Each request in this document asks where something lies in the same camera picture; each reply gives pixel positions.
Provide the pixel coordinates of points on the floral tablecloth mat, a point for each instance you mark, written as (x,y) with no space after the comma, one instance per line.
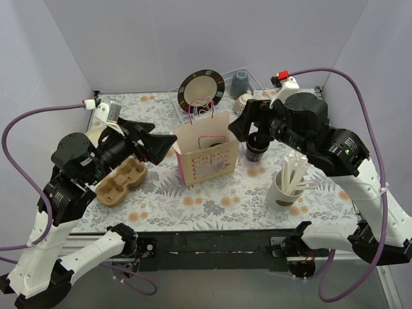
(162,202)

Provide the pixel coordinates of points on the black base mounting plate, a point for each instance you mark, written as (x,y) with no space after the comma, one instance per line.
(267,249)

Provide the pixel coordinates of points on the dark rimmed plate in rack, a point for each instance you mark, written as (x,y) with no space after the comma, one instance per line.
(198,90)

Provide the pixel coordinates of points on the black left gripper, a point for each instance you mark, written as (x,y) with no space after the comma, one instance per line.
(138,141)

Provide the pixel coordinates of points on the white cup with stirrers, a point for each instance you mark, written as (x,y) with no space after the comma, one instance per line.
(289,183)

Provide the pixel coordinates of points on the aluminium frame rail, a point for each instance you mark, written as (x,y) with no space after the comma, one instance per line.
(298,267)

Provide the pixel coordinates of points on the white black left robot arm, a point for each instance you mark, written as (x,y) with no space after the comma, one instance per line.
(41,278)

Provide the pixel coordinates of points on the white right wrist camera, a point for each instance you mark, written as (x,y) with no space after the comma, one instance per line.
(286,86)

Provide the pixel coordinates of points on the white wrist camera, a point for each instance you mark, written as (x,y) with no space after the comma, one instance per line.
(108,111)
(286,86)

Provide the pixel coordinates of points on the paper bag pink handles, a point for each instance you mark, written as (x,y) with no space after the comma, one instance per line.
(197,161)

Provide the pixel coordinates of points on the patterned ceramic bowl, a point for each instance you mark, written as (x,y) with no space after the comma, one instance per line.
(241,102)

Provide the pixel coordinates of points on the cream plate on table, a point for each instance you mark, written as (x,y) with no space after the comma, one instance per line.
(94,135)

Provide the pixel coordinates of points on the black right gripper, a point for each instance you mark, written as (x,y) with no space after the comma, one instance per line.
(261,116)

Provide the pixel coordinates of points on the white wire dish rack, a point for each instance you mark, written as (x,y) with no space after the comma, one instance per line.
(225,104)

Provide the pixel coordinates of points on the grey green mug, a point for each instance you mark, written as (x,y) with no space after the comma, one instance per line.
(240,84)

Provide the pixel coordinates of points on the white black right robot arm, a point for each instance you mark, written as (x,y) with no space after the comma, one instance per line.
(344,158)

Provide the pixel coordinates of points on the brown cardboard cup carrier stack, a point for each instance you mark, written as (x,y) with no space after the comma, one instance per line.
(113,189)

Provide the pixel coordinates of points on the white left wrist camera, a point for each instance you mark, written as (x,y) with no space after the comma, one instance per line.
(108,111)

